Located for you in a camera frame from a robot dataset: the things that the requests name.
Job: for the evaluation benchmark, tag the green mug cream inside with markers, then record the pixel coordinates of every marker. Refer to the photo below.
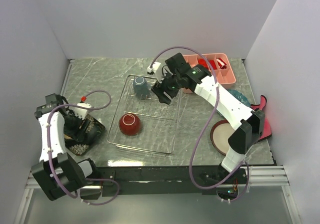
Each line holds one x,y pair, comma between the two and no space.
141,88

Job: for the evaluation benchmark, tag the wire dish rack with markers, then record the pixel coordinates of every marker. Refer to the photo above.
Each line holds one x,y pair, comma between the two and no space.
159,122

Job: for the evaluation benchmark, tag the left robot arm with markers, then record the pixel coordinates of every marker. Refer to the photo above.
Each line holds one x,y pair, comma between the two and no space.
57,172

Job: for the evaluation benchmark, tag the dark brown patterned bowl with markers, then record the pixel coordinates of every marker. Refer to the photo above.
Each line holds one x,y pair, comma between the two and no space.
68,138

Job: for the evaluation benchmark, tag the red rimmed cream plate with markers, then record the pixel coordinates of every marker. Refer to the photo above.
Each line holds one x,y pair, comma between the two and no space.
219,135

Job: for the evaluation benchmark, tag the pink compartment tray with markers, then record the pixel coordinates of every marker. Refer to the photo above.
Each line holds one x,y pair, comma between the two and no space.
225,77

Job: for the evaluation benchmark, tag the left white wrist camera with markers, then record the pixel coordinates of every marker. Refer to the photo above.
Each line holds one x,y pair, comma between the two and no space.
81,110

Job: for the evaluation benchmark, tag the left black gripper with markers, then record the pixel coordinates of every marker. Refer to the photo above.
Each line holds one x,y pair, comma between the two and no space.
77,133

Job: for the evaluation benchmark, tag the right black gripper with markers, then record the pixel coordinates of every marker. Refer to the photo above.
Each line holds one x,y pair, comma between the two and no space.
159,89

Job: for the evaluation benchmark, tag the cream bowl brown stripes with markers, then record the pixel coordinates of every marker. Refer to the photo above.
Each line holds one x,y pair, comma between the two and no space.
130,124

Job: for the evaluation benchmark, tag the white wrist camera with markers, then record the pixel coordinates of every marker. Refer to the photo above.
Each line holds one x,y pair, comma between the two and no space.
156,70
81,110

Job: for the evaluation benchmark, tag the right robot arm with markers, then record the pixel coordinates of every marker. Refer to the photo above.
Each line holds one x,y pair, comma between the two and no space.
247,124

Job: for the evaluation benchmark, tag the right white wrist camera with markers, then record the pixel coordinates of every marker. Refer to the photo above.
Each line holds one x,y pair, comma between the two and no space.
156,70

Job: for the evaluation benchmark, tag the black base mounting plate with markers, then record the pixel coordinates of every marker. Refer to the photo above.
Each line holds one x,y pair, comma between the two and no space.
159,180

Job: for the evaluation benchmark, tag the aluminium rail frame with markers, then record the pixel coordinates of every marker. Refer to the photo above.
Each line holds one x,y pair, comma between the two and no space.
257,176

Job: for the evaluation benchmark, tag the teal scalloped plate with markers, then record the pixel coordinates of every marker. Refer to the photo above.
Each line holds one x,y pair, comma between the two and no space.
240,99

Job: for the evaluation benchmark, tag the black floral square plate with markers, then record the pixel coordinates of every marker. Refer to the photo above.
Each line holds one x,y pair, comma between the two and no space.
80,148

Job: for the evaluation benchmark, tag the red white item in tray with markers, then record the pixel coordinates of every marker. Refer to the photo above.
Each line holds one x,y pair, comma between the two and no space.
221,63

